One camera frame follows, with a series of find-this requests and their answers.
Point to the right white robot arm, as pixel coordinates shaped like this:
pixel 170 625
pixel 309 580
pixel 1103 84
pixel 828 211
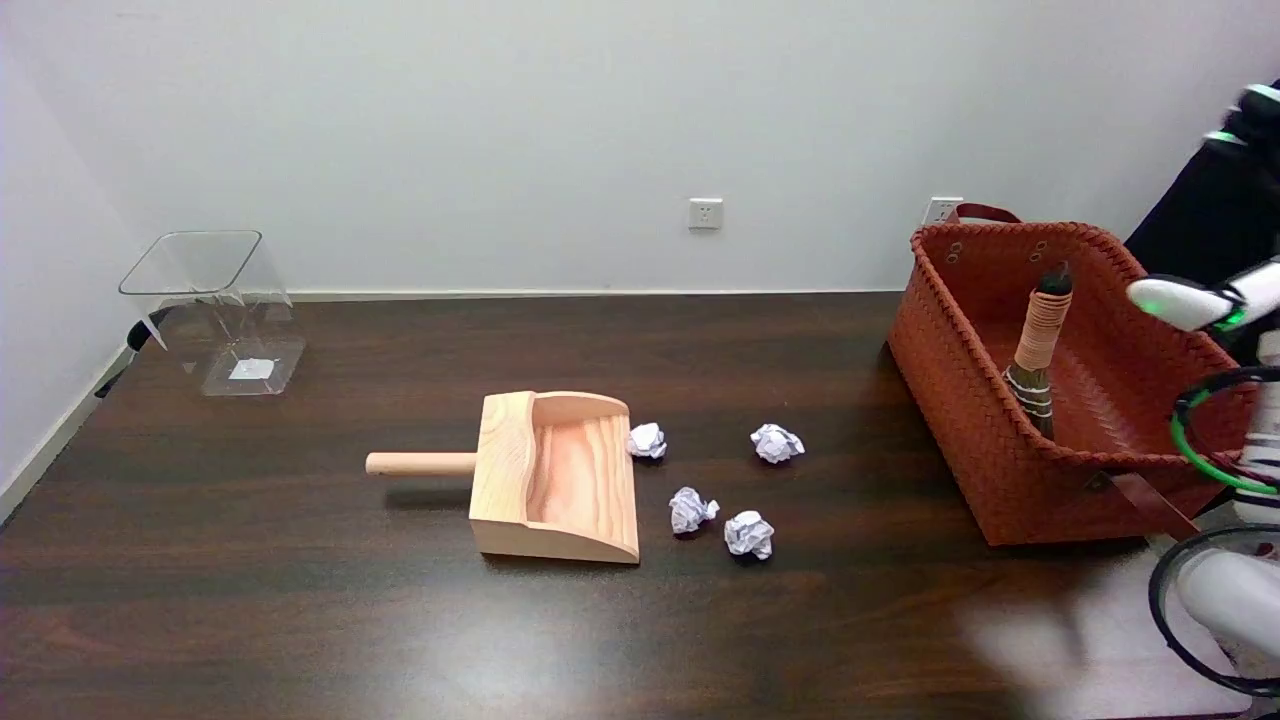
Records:
pixel 1235 595

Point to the clear plastic bin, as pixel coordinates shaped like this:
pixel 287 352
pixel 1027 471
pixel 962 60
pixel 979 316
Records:
pixel 245 340

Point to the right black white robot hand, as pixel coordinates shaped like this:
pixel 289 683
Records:
pixel 1180 303

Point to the red-brown woven basket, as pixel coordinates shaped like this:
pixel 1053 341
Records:
pixel 960 420

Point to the crumpled white paper ball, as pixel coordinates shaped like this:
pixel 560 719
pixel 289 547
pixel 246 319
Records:
pixel 647 441
pixel 750 535
pixel 777 444
pixel 690 510

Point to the wooden dustpan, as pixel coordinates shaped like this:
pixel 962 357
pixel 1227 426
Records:
pixel 555 480

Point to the white wall socket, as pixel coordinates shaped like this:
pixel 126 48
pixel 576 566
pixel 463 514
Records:
pixel 705 214
pixel 941 211

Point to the black garment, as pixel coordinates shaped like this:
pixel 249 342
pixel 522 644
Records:
pixel 1175 225

